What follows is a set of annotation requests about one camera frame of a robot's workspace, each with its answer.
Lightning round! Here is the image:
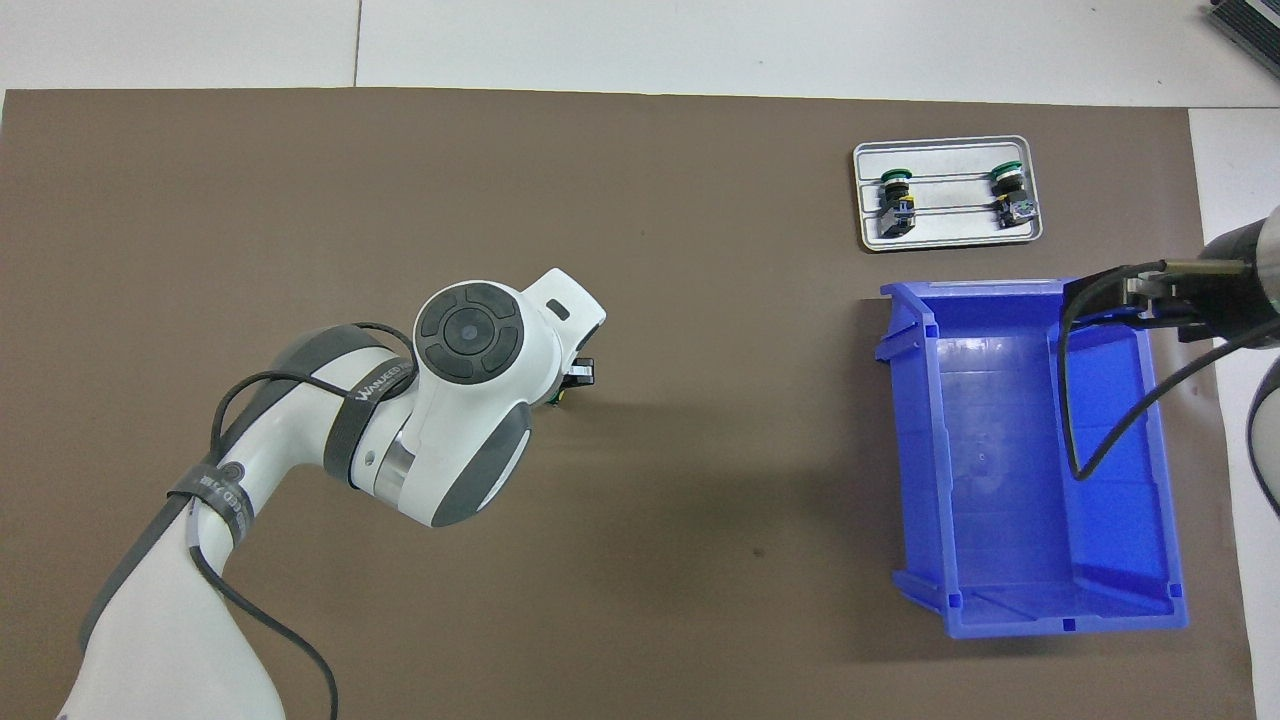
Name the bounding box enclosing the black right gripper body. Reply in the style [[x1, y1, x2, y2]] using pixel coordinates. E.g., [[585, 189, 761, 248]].
[[1165, 256, 1280, 339]]

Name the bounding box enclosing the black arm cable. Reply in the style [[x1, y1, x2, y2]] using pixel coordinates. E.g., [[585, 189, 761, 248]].
[[1057, 258, 1280, 484], [185, 320, 417, 720]]

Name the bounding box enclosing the brown table mat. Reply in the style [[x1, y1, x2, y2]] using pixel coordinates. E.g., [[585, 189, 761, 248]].
[[0, 87, 1257, 720]]

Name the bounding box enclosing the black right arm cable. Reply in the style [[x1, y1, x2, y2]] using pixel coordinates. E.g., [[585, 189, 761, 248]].
[[1057, 258, 1280, 484]]

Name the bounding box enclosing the blue plastic storage bin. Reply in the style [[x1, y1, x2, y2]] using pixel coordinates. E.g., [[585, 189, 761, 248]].
[[874, 277, 1191, 642]]

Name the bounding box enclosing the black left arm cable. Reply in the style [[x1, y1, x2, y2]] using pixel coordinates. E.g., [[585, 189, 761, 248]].
[[185, 320, 417, 720]]

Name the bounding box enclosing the grey metal tray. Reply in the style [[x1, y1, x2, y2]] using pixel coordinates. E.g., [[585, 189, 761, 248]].
[[852, 135, 1045, 254]]

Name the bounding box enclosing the grey ribbed device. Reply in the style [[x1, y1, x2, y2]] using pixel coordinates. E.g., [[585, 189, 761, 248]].
[[1205, 0, 1280, 77]]

